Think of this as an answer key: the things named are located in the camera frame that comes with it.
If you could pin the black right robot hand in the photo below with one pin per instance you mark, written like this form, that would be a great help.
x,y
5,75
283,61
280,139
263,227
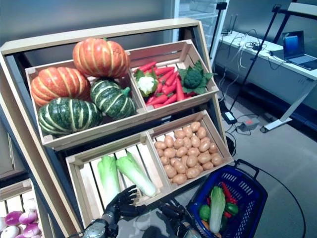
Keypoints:
x,y
175,213

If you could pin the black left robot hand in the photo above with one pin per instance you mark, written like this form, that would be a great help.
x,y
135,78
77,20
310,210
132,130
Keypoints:
x,y
123,200

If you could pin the napa cabbage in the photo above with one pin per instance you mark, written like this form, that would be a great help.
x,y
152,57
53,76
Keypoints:
x,y
217,208
109,173
136,173

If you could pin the blue plastic shopping basket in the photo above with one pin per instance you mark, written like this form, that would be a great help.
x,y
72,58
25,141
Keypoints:
x,y
247,188

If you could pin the green bell pepper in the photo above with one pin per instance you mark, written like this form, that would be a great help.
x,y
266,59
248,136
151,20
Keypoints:
x,y
231,208
204,212

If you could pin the small orange carrot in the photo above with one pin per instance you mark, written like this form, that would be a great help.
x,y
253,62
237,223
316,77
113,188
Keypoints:
x,y
205,224

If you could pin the brown potato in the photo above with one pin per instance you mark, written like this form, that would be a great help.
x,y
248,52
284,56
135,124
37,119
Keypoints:
x,y
204,158
187,131
179,134
201,132
169,141
170,171
195,141
195,126
161,145
216,159
192,161
204,146
207,165
194,172
179,178
213,148

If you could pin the red chili pepper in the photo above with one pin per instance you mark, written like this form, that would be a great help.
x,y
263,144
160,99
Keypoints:
x,y
226,191

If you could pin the dark green striped pumpkin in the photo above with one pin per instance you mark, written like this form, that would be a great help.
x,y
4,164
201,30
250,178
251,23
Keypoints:
x,y
69,116

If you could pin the green striped pumpkin with stem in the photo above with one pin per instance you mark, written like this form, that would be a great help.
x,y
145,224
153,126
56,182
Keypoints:
x,y
111,99

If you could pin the red orange carrot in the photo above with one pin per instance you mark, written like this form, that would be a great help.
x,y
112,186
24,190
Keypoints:
x,y
171,78
158,99
171,98
163,70
147,66
179,90

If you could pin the black power adapter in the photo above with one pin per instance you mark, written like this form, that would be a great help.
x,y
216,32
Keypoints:
x,y
230,117

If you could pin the grey box with red button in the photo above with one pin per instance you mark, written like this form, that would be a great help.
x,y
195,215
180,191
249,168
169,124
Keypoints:
x,y
247,125

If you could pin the white cauliflower with leaves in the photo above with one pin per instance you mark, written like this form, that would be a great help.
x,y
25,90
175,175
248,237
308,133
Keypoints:
x,y
146,83

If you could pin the orange striped pumpkin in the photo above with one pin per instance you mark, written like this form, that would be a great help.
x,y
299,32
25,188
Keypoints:
x,y
57,84
99,58

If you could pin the green broccoli with leaves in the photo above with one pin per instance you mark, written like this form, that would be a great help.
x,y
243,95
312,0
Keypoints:
x,y
192,79

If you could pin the wooden vegetable display shelf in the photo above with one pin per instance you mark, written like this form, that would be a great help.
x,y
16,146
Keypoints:
x,y
99,32

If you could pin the black router with antennas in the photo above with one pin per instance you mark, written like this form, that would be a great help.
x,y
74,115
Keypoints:
x,y
225,32

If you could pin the white desk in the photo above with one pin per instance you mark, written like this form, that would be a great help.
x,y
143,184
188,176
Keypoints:
x,y
273,45

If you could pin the glass door cabinet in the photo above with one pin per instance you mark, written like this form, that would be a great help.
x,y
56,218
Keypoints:
x,y
198,15

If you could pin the open laptop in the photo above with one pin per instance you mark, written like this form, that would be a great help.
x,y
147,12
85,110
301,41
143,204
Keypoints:
x,y
293,44

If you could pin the white flat box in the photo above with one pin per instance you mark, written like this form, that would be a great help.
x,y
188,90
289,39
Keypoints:
x,y
304,8

